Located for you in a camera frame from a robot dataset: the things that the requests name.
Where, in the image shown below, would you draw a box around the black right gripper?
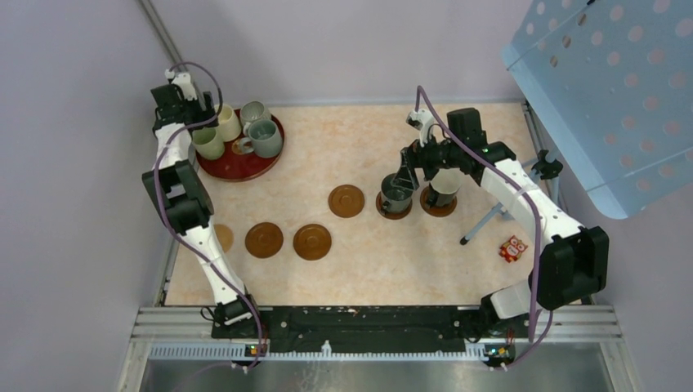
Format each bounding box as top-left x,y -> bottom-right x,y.
391,127 -> 463,191

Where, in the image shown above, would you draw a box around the dark green mug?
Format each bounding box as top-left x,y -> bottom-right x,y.
378,173 -> 414,215

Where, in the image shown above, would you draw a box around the small white cup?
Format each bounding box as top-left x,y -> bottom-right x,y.
427,169 -> 463,208

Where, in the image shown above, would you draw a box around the pale green mug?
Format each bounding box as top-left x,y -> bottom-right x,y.
192,127 -> 225,160

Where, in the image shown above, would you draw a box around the cream ceramic cup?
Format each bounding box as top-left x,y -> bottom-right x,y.
215,104 -> 243,142

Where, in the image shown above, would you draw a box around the grey ribbed cup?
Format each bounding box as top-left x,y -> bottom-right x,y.
239,100 -> 272,127

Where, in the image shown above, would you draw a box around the grey green mug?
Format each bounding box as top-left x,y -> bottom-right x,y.
239,119 -> 284,158

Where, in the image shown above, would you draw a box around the light brown wooden coaster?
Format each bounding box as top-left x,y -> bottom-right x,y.
244,222 -> 284,259

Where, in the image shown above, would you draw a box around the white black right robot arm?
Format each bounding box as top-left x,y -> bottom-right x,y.
389,108 -> 609,336

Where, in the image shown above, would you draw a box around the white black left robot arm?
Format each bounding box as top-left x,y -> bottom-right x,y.
141,82 -> 262,338

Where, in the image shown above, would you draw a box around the dark red round tray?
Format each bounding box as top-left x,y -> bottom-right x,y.
194,109 -> 281,182

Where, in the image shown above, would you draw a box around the red owl sticker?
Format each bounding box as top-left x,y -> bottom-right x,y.
499,235 -> 528,263

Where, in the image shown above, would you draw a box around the grey tripod stand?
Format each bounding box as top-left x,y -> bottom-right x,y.
459,149 -> 563,246

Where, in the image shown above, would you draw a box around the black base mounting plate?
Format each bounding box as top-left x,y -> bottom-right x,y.
200,305 -> 529,354

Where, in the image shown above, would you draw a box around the blue perforated metal panel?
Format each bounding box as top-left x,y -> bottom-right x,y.
502,1 -> 692,220

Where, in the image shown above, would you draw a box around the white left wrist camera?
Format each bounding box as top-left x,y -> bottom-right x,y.
165,70 -> 198,101

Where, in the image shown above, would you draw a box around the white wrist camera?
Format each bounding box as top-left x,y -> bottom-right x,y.
406,109 -> 436,147
165,70 -> 198,101

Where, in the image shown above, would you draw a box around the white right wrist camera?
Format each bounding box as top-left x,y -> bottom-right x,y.
406,109 -> 436,147

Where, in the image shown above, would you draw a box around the aluminium frame rail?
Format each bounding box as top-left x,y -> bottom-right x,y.
116,302 -> 640,392

